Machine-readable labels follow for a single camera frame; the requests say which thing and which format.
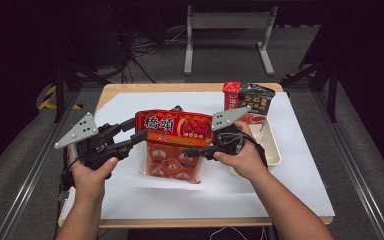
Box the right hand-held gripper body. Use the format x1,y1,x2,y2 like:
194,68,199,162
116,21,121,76
209,105,252,160

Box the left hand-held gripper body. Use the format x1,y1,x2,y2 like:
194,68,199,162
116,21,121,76
53,112,135,170

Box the red snack packet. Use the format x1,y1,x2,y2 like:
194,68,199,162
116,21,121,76
222,81,242,112

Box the red and white packet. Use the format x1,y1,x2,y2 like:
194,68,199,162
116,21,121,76
241,113,268,127

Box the large orange snack packet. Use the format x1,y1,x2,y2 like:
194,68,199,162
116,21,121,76
134,109,214,184

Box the black snack packet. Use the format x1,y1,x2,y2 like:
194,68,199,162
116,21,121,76
239,83,276,116

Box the white plastic storage box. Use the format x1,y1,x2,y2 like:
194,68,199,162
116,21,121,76
228,114,282,176

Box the person's right hand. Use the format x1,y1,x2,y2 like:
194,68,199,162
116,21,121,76
213,120,270,181

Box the person's left hand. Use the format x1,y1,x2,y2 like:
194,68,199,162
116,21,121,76
68,155,119,201

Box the yellow and black floor tape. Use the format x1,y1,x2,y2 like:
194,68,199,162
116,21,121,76
37,84,84,112

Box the white table sheet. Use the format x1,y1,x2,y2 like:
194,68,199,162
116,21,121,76
59,91,336,221

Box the black metal stand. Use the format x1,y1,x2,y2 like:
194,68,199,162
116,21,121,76
49,9,112,124
280,9,341,124

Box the white metal stand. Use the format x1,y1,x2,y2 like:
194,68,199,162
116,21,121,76
183,5,279,76

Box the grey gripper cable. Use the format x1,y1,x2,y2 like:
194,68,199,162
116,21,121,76
217,131,245,149

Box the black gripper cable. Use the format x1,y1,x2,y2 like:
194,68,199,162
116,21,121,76
59,154,81,203

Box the aluminium floor rail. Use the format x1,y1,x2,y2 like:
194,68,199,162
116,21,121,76
312,89,384,240
0,89,82,240

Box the floor cables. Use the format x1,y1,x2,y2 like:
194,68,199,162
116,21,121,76
111,24,188,84

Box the white cable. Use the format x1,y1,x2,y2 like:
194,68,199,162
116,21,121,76
209,225,268,240

